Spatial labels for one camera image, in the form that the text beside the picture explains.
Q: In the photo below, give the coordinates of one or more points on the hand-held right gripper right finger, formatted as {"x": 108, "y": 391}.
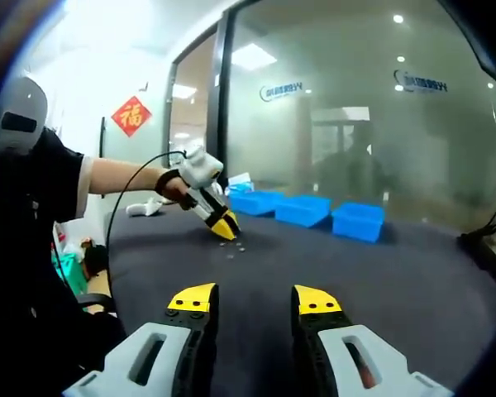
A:
{"x": 392, "y": 368}

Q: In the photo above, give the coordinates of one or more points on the black office chair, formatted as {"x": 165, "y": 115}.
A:
{"x": 95, "y": 298}

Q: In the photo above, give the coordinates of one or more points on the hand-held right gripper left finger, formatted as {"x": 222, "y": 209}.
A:
{"x": 171, "y": 347}

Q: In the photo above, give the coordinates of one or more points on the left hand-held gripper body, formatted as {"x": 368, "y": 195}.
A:
{"x": 202, "y": 169}

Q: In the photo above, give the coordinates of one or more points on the person's left hand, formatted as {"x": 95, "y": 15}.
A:
{"x": 174, "y": 192}

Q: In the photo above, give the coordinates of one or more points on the grey worn device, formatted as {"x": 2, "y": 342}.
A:
{"x": 25, "y": 99}

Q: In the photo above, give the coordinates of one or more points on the blue plastic bin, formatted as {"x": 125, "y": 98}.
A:
{"x": 303, "y": 211}
{"x": 357, "y": 223}
{"x": 256, "y": 202}

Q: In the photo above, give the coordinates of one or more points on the green plastic basket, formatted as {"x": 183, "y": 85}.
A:
{"x": 72, "y": 273}

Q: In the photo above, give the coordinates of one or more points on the red diamond paper decoration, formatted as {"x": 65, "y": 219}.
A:
{"x": 131, "y": 116}

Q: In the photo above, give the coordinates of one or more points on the blue tissue pack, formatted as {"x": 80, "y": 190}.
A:
{"x": 241, "y": 184}

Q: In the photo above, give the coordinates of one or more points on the person in black shirt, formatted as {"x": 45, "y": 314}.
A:
{"x": 25, "y": 248}

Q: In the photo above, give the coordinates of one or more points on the white curved plastic object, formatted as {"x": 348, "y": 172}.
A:
{"x": 144, "y": 208}

